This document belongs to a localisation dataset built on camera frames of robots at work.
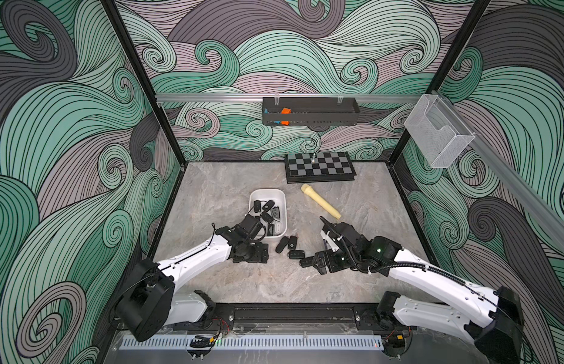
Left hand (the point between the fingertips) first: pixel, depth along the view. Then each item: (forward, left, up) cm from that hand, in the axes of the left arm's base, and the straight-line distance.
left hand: (259, 255), depth 83 cm
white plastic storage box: (+29, -7, -2) cm, 30 cm away
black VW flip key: (+6, -13, -4) cm, 15 cm away
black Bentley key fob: (+11, -4, -3) cm, 12 cm away
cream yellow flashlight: (+31, -22, -1) cm, 38 cm away
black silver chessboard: (+47, -33, -1) cm, 57 cm away
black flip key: (+24, -3, -3) cm, 24 cm away
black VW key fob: (+24, +3, -3) cm, 25 cm away
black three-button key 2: (-1, -18, -4) cm, 18 cm away
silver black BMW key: (+20, -6, -3) cm, 21 cm away
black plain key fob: (+6, -9, -4) cm, 11 cm away
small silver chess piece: (+51, -25, -1) cm, 57 cm away
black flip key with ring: (+18, -2, -4) cm, 19 cm away
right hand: (-4, -23, +6) cm, 24 cm away
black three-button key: (+2, -14, -3) cm, 15 cm away
